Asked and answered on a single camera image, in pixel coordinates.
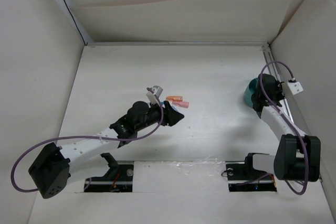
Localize pink highlighter marker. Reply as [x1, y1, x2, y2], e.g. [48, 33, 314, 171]
[172, 101, 190, 109]

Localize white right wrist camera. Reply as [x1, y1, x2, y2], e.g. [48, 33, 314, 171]
[286, 79, 304, 96]

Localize orange highlighter marker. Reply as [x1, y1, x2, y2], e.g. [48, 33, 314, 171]
[166, 96, 183, 102]

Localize aluminium side rail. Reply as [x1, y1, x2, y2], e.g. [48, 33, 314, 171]
[262, 45, 302, 151]

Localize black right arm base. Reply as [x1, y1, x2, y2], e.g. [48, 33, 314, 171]
[221, 153, 277, 193]

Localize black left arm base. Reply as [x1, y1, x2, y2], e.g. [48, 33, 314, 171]
[83, 153, 134, 193]

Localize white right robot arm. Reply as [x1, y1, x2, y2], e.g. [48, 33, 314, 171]
[243, 74, 321, 182]

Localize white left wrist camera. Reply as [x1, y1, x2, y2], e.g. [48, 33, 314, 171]
[146, 86, 163, 104]

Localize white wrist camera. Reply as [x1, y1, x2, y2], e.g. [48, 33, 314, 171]
[286, 79, 304, 96]
[146, 86, 163, 104]

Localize teal round divided container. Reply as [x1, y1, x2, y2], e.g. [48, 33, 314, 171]
[244, 78, 258, 108]

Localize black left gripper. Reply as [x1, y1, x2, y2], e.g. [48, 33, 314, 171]
[135, 99, 183, 132]

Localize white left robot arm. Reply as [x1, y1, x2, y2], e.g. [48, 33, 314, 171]
[28, 101, 184, 199]

